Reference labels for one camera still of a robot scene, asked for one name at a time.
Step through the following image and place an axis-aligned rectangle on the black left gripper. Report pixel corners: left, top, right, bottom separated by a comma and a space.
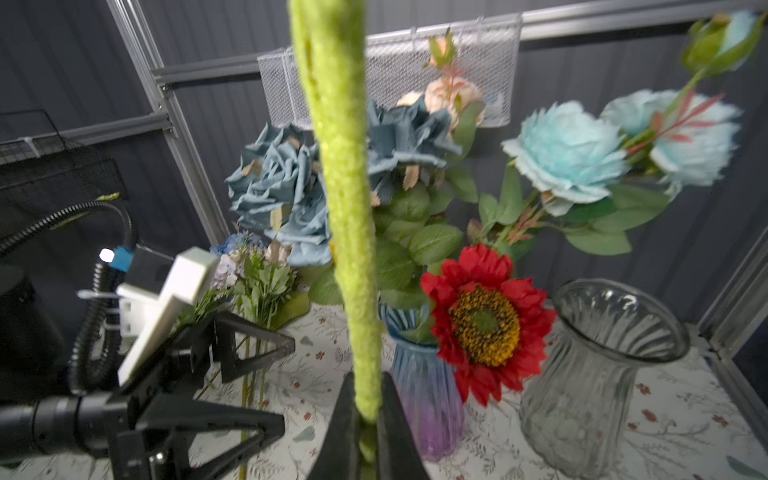
0, 335, 287, 480

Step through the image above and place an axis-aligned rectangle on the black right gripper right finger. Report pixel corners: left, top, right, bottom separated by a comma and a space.
376, 372, 430, 480

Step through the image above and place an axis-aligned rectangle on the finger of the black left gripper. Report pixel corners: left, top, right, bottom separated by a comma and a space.
209, 312, 296, 383

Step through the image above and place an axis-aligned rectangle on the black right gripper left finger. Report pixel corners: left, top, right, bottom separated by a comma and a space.
306, 372, 362, 480

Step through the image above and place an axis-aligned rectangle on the blue purple glass vase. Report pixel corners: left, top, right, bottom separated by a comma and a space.
379, 303, 464, 462

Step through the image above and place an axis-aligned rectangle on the pale blue hydrangea stem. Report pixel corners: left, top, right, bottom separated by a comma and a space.
225, 95, 462, 267

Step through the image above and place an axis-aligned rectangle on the red sunflower stem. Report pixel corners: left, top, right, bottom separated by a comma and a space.
420, 244, 557, 407

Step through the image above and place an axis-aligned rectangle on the clear ribbed glass vase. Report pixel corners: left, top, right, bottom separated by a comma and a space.
520, 279, 691, 479

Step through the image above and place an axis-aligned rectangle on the white small flower stem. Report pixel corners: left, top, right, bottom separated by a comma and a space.
286, 0, 385, 424

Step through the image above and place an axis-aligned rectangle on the peach pink rose stem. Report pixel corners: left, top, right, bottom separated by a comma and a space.
396, 28, 484, 130

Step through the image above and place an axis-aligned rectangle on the light blue flower stem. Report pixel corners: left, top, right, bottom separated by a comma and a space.
467, 10, 767, 259

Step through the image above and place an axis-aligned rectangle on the mixed flower bouquet pile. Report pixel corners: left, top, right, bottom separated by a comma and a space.
173, 230, 313, 480

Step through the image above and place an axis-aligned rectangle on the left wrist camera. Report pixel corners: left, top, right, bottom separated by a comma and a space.
89, 246, 219, 389

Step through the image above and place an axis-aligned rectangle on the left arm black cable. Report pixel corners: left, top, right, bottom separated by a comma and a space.
0, 200, 136, 397

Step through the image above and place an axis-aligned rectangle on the black wire wall basket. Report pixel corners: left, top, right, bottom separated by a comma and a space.
0, 109, 130, 241

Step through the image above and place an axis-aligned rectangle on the white wire mesh basket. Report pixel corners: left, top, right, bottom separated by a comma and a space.
257, 14, 523, 130

